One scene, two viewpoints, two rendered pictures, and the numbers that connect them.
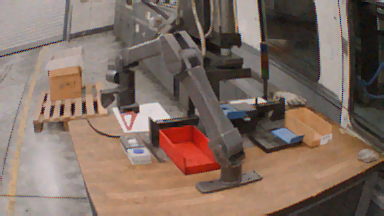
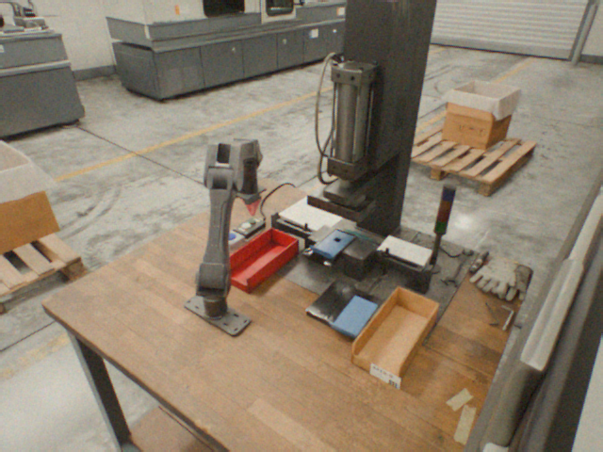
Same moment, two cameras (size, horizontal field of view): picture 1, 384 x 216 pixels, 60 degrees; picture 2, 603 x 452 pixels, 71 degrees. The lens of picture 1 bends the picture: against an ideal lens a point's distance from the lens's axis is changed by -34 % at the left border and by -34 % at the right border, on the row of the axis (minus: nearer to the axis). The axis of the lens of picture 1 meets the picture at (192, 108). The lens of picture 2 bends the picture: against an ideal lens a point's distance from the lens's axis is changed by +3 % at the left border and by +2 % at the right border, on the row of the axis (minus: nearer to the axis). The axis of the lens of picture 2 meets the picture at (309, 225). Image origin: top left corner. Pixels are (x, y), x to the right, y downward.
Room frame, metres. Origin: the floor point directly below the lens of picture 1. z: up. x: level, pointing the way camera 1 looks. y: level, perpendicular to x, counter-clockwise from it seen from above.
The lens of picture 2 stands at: (0.95, -0.93, 1.74)
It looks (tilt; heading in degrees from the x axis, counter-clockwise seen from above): 33 degrees down; 54
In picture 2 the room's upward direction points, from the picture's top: 1 degrees clockwise
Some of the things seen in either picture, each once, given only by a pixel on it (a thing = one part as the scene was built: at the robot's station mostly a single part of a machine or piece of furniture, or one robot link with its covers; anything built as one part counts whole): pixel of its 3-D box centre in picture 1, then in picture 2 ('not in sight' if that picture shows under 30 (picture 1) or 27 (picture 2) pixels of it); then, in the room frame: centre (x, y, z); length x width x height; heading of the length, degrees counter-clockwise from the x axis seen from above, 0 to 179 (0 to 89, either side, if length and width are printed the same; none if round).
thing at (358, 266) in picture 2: (226, 121); (341, 253); (1.66, -0.12, 0.94); 0.20 x 0.10 x 0.07; 110
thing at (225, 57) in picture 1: (214, 40); (354, 162); (1.72, -0.08, 1.22); 0.26 x 0.18 x 0.30; 20
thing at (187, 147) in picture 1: (189, 149); (260, 258); (1.43, 0.01, 0.93); 0.25 x 0.12 x 0.06; 20
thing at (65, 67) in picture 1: (65, 72); (480, 113); (4.81, 1.51, 0.40); 0.67 x 0.60 x 0.50; 12
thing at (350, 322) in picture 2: (288, 133); (354, 314); (1.52, -0.35, 0.93); 0.15 x 0.07 x 0.03; 23
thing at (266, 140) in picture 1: (276, 139); (347, 308); (1.53, -0.30, 0.91); 0.17 x 0.16 x 0.02; 110
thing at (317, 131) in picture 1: (309, 127); (398, 333); (1.57, -0.46, 0.93); 0.25 x 0.13 x 0.08; 20
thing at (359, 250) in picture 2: (226, 110); (342, 242); (1.66, -0.12, 0.98); 0.20 x 0.10 x 0.01; 110
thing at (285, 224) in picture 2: (177, 125); (296, 232); (1.59, 0.05, 0.95); 0.15 x 0.03 x 0.10; 110
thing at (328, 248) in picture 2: (227, 108); (333, 241); (1.62, -0.12, 1.00); 0.15 x 0.07 x 0.03; 20
